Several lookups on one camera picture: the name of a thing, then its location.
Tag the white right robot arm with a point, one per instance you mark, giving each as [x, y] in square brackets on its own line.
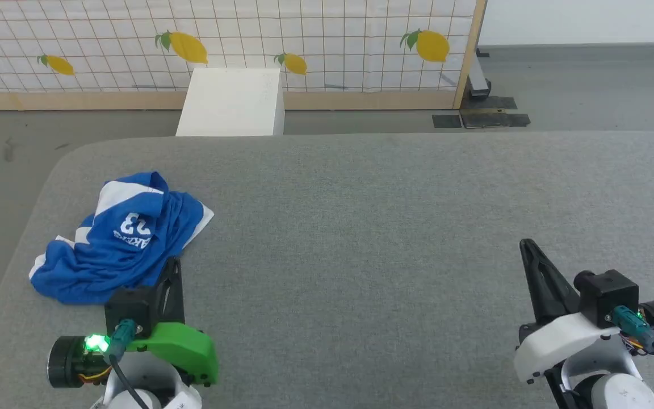
[622, 395]

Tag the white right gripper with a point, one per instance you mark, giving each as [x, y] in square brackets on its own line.
[565, 341]

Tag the white partition board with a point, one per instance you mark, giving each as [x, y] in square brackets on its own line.
[588, 23]

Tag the lemon print partition panel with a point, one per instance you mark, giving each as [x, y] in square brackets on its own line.
[332, 34]

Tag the blue and white jersey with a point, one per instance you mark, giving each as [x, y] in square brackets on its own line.
[134, 250]

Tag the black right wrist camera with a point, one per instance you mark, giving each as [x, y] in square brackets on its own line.
[608, 292]

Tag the small dark floor tape patch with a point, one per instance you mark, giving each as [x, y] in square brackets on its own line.
[447, 121]

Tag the large dark floor tape patch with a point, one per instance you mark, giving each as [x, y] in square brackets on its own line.
[494, 119]

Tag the white rectangular box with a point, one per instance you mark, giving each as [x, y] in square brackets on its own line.
[230, 102]

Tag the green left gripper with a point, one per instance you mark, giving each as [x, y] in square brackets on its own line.
[182, 346]

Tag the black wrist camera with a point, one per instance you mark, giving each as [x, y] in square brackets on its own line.
[608, 292]
[131, 309]

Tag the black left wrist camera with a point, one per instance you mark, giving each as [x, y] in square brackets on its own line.
[131, 309]

